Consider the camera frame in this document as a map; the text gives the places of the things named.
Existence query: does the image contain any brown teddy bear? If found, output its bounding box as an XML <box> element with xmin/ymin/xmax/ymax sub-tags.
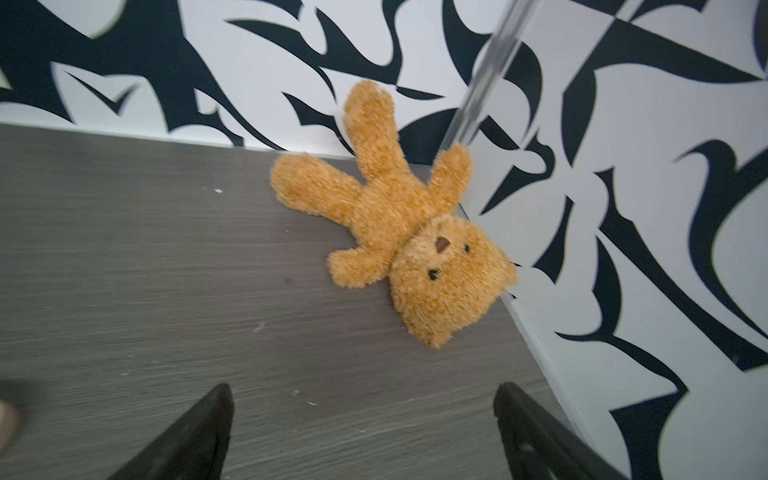
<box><xmin>270</xmin><ymin>80</ymin><xmax>517</xmax><ymax>349</ymax></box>

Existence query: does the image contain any aluminium frame corner post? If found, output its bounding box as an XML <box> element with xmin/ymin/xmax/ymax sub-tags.
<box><xmin>439</xmin><ymin>0</ymin><xmax>539</xmax><ymax>152</ymax></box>

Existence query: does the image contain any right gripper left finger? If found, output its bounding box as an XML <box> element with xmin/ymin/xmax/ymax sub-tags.
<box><xmin>111</xmin><ymin>383</ymin><xmax>234</xmax><ymax>480</ymax></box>

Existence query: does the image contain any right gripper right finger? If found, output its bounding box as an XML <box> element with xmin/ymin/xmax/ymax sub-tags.
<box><xmin>493</xmin><ymin>382</ymin><xmax>624</xmax><ymax>480</ymax></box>

